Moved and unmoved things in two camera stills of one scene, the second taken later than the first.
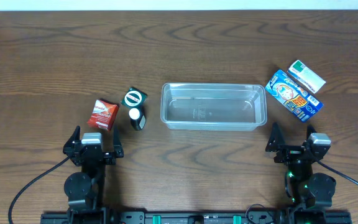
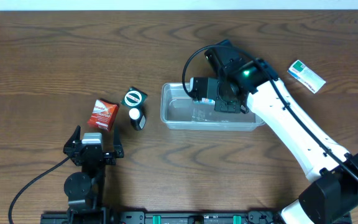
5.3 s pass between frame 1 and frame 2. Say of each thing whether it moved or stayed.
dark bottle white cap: stayed
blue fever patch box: moved
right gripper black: moved
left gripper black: stayed
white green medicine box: stayed
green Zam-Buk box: stayed
